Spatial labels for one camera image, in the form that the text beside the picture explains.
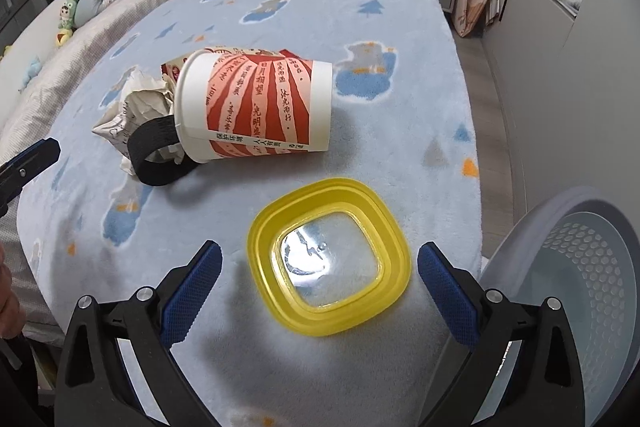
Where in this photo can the grey perforated plastic bin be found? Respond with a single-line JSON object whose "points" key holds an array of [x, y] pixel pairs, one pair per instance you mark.
{"points": [[590, 257]]}

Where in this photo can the white paper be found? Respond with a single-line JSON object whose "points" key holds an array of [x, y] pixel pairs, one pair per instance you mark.
{"points": [[140, 102]]}

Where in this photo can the small blue plush toy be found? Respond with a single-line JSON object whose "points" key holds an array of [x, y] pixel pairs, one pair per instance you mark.
{"points": [[32, 69]]}

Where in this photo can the white wardrobe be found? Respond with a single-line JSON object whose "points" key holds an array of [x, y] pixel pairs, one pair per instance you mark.
{"points": [[540, 82]]}

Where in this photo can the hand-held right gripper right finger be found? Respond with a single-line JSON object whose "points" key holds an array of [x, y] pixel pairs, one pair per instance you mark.
{"points": [[447, 297]]}

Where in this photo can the small green plush toy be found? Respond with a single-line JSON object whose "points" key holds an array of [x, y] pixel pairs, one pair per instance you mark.
{"points": [[67, 14]]}

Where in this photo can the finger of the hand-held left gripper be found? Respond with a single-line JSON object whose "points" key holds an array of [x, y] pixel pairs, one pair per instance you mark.
{"points": [[30, 162]]}

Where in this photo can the yellow plastic lid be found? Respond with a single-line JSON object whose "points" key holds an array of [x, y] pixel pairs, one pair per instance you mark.
{"points": [[260, 257]]}

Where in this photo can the red white paper cup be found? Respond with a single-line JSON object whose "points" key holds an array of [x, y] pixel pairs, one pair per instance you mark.
{"points": [[260, 107]]}

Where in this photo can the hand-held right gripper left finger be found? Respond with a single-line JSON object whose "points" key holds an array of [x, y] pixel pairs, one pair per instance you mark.
{"points": [[192, 292]]}

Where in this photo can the black band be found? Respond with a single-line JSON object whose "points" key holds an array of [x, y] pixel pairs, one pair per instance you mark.
{"points": [[150, 172]]}

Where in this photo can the person's left hand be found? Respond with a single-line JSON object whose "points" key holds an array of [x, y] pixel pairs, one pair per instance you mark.
{"points": [[10, 302]]}

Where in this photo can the blue printed blanket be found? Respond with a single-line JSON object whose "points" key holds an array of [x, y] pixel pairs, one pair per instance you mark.
{"points": [[350, 157]]}

